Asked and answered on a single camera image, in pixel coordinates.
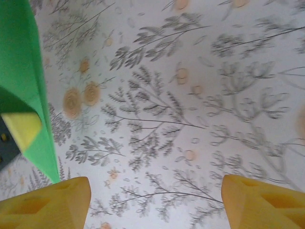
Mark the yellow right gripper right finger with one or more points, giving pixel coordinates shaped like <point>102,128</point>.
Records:
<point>262,207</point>

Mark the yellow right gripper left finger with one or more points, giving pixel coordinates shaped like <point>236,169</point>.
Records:
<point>43,207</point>

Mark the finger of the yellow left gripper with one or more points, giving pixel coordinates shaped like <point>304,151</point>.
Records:
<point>21,128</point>

